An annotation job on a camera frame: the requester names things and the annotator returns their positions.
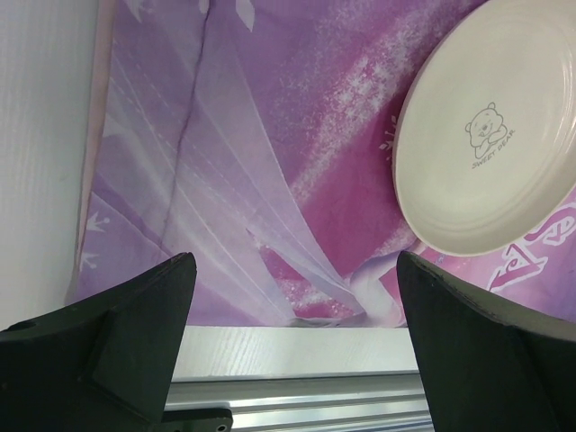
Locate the aluminium mounting rail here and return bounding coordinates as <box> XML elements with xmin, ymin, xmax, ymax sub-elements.
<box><xmin>166</xmin><ymin>373</ymin><xmax>434</xmax><ymax>431</ymax></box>

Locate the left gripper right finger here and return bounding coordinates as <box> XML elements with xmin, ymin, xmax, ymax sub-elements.
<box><xmin>396</xmin><ymin>251</ymin><xmax>575</xmax><ymax>431</ymax></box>

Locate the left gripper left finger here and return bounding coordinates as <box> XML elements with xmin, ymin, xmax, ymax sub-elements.
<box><xmin>1</xmin><ymin>253</ymin><xmax>197</xmax><ymax>431</ymax></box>

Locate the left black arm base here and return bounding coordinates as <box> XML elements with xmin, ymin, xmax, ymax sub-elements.
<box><xmin>153</xmin><ymin>408</ymin><xmax>233</xmax><ymax>432</ymax></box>

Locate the cream round plate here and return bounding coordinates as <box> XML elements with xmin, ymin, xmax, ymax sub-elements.
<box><xmin>393</xmin><ymin>1</ymin><xmax>575</xmax><ymax>257</ymax></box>

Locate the purple Elsa placemat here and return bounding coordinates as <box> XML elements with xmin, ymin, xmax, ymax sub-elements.
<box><xmin>72</xmin><ymin>1</ymin><xmax>575</xmax><ymax>328</ymax></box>

